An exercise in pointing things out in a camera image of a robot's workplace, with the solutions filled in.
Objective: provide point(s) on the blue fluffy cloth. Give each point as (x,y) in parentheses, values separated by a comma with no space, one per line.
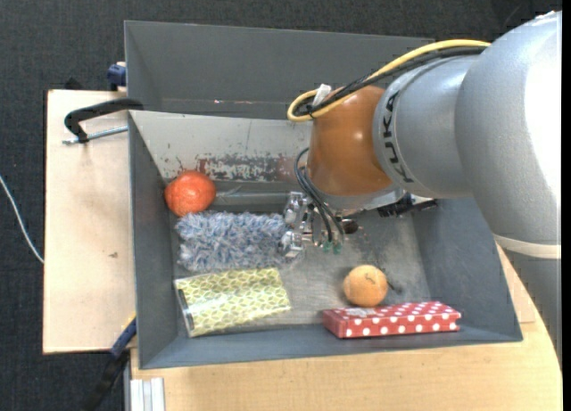
(229,240)

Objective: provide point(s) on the grey metal bin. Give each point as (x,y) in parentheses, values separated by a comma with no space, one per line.
(383,244)

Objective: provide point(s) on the pale wood board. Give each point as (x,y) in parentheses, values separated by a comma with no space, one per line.
(87,231)

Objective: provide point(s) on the yellow-green patterned packet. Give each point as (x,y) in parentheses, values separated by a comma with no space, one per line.
(234,300)

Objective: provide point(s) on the orange fruit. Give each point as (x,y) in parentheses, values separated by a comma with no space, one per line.
(190,193)

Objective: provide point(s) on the red white-dotted box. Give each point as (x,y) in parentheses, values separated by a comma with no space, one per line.
(392,319)

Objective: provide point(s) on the yellow pear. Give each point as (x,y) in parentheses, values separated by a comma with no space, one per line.
(366,285)

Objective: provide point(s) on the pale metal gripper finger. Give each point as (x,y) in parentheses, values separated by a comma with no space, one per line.
(295,207)
(291,243)

